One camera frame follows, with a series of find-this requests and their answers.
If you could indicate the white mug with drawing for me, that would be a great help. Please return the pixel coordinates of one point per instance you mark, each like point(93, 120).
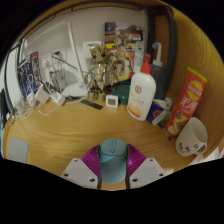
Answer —
point(191, 138)

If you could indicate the red chip can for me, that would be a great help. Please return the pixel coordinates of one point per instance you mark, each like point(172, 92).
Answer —
point(186, 103)

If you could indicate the white charger block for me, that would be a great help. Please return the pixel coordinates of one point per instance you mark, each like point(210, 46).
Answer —
point(58, 99)
point(42, 95)

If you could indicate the blue and white pack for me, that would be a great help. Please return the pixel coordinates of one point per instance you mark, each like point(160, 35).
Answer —
point(156, 113)

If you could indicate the small white desk clock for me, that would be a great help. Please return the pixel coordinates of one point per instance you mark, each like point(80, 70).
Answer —
point(111, 101)

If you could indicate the dark metal shelf frame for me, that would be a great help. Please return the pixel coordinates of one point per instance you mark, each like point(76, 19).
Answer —
point(171, 50)

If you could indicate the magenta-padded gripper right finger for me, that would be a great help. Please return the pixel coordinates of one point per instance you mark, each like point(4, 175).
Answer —
point(148, 171)

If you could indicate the white lotion bottle red pump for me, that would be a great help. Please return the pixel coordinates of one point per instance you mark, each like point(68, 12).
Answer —
point(141, 96)

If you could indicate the black comb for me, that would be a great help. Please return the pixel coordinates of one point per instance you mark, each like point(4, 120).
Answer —
point(91, 104)

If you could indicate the printed figure box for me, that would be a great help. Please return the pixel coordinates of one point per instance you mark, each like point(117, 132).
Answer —
point(125, 36)

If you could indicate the blue pump bottle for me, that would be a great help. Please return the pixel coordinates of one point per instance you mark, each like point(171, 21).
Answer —
point(159, 76)

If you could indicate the blue robot model box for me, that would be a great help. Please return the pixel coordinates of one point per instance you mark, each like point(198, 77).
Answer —
point(28, 73)

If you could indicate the light blue computer mouse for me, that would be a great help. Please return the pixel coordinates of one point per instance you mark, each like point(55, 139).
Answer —
point(113, 163)

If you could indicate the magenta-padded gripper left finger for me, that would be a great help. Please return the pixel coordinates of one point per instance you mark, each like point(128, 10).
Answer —
point(78, 171)

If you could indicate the grey rectangular mouse pad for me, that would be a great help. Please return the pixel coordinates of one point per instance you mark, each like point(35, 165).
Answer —
point(17, 150)

